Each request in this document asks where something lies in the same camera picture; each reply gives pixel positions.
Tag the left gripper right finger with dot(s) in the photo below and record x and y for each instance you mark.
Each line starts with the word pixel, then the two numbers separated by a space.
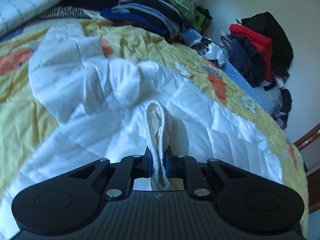
pixel 187 169

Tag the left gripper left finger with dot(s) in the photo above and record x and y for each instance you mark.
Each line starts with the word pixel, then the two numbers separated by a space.
pixel 121 176

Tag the white quilted down jacket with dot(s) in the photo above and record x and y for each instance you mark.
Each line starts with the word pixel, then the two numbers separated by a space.
pixel 70 105

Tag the red and black clothes pile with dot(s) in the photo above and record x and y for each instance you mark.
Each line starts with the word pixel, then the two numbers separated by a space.
pixel 262 53

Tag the dark folded clothes stack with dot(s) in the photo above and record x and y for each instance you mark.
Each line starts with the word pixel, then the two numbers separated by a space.
pixel 157 16

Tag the yellow cartoon print bedspread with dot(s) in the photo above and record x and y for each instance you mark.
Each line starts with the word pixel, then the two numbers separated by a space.
pixel 211 80

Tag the black white plastic bag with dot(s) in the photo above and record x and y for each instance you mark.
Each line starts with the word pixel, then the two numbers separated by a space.
pixel 208 49

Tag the light blue knitted blanket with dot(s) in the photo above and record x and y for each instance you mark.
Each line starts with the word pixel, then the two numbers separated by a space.
pixel 225 44

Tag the zebra striped garment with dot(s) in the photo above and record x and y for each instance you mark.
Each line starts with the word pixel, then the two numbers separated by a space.
pixel 58 12

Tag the white patterned quilt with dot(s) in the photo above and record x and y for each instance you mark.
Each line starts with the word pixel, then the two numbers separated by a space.
pixel 16 12

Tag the wooden door frame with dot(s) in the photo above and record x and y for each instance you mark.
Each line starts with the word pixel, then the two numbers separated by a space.
pixel 312 174

